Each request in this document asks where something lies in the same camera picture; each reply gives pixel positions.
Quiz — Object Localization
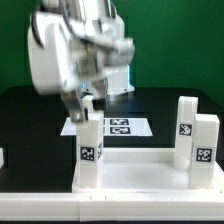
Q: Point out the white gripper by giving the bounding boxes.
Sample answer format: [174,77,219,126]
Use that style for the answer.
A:
[27,11,110,123]

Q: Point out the black cables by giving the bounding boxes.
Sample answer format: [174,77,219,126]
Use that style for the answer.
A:
[58,0,101,48]

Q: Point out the white block at left edge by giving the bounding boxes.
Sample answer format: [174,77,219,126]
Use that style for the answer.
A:
[0,148,4,169]

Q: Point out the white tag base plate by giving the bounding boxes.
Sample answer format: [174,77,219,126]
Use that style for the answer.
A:
[59,116,154,138]

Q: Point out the white L-shaped obstacle fence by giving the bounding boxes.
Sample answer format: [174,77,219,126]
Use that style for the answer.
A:
[0,149,224,222]

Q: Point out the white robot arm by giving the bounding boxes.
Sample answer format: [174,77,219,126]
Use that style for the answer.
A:
[27,0,135,123]

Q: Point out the white desk tabletop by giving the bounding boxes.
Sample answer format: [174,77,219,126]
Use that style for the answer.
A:
[72,148,224,193]

